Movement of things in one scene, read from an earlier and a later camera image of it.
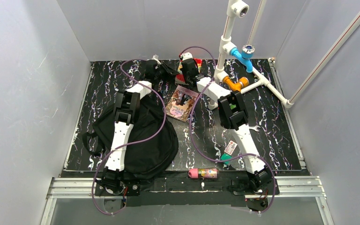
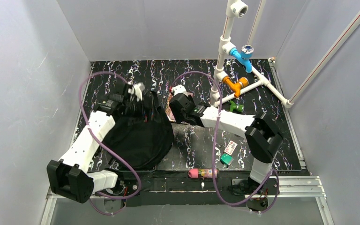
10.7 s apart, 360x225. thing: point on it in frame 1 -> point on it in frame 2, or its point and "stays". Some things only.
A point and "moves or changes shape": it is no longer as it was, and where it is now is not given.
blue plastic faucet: (244, 56) stays
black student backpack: (145, 159) moves or changes shape
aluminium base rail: (311, 187) stays
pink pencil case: (204, 173) stays
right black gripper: (187, 64) -> (174, 101)
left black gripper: (166, 71) -> (148, 96)
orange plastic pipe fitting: (243, 82) stays
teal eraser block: (226, 156) stays
